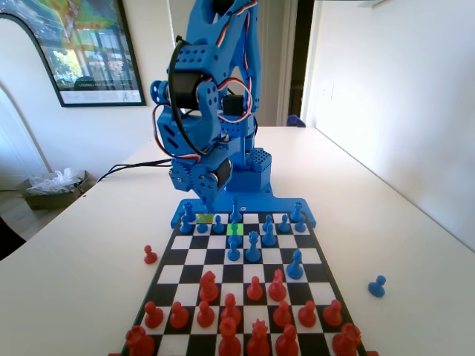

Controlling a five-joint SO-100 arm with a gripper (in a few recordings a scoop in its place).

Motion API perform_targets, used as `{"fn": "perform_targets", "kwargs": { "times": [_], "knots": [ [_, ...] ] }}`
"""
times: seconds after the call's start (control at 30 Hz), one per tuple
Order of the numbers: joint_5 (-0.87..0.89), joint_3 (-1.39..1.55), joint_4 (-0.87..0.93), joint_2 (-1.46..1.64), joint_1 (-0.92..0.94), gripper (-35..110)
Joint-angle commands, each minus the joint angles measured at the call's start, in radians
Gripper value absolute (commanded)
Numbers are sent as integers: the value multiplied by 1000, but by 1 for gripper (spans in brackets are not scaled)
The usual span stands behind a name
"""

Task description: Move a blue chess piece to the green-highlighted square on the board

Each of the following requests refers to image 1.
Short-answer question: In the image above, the black framed wall poster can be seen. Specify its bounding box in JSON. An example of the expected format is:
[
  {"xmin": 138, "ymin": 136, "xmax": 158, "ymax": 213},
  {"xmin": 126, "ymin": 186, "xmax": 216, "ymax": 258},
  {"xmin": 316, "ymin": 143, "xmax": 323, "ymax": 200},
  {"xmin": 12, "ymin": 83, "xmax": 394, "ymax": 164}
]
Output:
[{"xmin": 0, "ymin": 0, "xmax": 148, "ymax": 109}]

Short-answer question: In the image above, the tricolour servo wire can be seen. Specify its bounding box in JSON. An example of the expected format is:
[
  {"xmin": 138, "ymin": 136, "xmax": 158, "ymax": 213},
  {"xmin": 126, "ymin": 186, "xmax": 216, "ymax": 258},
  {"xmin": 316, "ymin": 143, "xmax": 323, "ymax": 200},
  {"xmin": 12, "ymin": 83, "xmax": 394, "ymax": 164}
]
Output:
[
  {"xmin": 151, "ymin": 103, "xmax": 202, "ymax": 163},
  {"xmin": 217, "ymin": 76, "xmax": 254, "ymax": 120}
]

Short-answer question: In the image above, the red plastic chess rook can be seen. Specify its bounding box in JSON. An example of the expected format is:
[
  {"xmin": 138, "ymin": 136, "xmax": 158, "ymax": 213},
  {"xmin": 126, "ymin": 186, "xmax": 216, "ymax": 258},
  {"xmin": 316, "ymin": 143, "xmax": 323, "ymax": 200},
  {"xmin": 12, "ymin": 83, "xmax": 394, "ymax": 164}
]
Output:
[
  {"xmin": 125, "ymin": 325, "xmax": 156, "ymax": 356},
  {"xmin": 332, "ymin": 322, "xmax": 363, "ymax": 356}
]

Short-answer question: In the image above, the black power cable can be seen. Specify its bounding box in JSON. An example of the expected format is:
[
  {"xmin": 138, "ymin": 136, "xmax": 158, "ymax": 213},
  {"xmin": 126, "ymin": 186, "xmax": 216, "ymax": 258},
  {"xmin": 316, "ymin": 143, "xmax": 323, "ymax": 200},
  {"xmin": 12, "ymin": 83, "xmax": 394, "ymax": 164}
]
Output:
[
  {"xmin": 111, "ymin": 158, "xmax": 174, "ymax": 175},
  {"xmin": 95, "ymin": 162, "xmax": 174, "ymax": 185}
]

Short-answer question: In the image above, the black and white chessboard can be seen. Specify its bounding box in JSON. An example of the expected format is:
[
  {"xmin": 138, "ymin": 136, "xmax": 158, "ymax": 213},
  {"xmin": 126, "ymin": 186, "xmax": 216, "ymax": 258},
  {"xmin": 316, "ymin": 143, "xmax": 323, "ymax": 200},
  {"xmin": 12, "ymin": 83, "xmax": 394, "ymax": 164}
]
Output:
[{"xmin": 120, "ymin": 211, "xmax": 368, "ymax": 356}]

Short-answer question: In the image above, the red plastic chess bishop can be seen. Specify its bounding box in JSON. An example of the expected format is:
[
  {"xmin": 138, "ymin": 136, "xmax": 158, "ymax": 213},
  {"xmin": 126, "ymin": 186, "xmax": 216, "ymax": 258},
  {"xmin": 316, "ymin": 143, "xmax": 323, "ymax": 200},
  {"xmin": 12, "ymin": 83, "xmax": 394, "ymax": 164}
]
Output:
[
  {"xmin": 221, "ymin": 292, "xmax": 242, "ymax": 326},
  {"xmin": 275, "ymin": 324, "xmax": 300, "ymax": 356}
]

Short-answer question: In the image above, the blue chess queen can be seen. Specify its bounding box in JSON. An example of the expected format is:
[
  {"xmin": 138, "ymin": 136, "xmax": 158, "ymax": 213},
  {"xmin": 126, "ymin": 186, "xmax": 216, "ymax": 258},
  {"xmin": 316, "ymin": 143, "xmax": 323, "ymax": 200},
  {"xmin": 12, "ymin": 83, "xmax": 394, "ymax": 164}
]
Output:
[{"xmin": 245, "ymin": 230, "xmax": 262, "ymax": 263}]

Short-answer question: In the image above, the red plastic chess queen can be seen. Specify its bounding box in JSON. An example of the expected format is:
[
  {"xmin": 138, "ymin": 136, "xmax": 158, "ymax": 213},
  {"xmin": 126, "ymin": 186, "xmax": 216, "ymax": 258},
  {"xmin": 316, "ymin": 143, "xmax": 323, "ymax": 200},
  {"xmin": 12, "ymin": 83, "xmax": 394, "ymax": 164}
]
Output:
[{"xmin": 246, "ymin": 320, "xmax": 272, "ymax": 356}]

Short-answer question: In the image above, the blue printed base plate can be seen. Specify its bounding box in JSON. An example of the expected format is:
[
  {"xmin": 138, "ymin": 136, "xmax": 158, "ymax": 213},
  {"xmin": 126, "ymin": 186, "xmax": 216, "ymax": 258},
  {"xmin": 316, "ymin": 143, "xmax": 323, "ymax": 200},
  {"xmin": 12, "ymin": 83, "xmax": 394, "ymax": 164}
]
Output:
[{"xmin": 169, "ymin": 197, "xmax": 317, "ymax": 229}]

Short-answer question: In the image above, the white door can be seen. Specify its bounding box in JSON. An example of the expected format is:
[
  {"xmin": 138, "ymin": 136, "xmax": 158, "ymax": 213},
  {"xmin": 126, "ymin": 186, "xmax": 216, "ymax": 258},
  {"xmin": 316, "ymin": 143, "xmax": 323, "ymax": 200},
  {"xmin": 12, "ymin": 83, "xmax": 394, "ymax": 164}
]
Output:
[{"xmin": 168, "ymin": 0, "xmax": 300, "ymax": 128}]

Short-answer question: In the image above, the black chair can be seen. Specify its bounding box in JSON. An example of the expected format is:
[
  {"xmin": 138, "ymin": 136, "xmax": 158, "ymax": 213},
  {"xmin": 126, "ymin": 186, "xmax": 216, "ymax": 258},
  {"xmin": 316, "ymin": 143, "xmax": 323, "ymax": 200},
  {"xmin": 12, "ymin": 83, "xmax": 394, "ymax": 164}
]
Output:
[{"xmin": 0, "ymin": 214, "xmax": 27, "ymax": 263}]

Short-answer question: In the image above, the clear crumpled plastic wrap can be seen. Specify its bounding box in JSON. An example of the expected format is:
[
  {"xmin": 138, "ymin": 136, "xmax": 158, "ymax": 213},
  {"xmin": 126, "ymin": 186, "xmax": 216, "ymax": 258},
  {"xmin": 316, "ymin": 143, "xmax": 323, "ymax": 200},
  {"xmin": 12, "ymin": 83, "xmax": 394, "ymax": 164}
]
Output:
[{"xmin": 26, "ymin": 166, "xmax": 85, "ymax": 197}]

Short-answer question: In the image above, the black camera cable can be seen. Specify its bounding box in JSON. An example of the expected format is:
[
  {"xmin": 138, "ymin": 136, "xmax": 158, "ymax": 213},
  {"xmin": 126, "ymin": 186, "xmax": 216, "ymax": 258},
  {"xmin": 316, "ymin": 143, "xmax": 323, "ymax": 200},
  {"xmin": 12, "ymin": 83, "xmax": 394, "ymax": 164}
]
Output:
[{"xmin": 167, "ymin": 35, "xmax": 216, "ymax": 156}]

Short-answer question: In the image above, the red plastic chess knight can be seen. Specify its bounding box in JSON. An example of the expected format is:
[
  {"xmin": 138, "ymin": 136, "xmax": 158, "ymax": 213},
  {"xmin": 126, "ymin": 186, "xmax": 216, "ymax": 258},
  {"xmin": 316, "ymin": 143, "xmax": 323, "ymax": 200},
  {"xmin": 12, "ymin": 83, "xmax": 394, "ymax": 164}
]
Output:
[
  {"xmin": 199, "ymin": 270, "xmax": 220, "ymax": 303},
  {"xmin": 268, "ymin": 268, "xmax": 287, "ymax": 302}
]

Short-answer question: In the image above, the brown cardboard box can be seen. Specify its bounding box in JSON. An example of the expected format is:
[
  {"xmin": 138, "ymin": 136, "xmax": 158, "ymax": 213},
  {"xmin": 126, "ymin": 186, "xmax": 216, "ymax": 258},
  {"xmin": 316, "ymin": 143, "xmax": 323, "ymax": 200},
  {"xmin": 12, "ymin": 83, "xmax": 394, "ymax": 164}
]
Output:
[{"xmin": 20, "ymin": 169, "xmax": 96, "ymax": 211}]

